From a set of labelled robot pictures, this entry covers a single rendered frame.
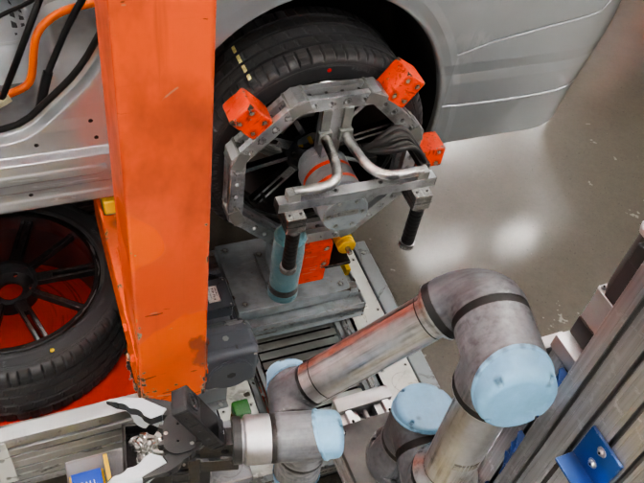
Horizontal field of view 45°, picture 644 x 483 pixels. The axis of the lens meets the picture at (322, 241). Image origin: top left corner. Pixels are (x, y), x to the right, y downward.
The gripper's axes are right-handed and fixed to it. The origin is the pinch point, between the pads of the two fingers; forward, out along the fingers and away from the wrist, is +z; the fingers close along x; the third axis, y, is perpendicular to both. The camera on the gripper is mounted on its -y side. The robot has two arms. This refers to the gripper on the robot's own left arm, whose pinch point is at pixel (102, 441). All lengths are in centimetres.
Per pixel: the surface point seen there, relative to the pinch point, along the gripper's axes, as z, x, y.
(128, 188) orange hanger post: -3.1, 43.9, -12.2
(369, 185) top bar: -58, 80, 15
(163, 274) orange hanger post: -8, 49, 13
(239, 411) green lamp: -24, 43, 52
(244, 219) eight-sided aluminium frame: -29, 95, 38
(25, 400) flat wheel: 29, 69, 76
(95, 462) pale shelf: 10, 45, 73
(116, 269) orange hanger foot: 4, 84, 44
